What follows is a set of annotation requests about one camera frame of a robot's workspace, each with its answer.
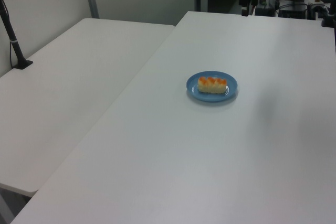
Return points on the bread with orange topping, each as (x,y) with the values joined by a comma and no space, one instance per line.
(211,85)

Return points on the black electronics box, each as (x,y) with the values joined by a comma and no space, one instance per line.
(292,10)

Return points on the black metal table clamp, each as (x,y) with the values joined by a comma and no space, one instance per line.
(317,6)

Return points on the blue round plate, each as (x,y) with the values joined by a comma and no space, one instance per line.
(199,95)

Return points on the black camera stand with clamp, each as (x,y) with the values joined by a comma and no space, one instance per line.
(330,9)

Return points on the black camera stand pole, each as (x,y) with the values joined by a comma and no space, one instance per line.
(11,37)

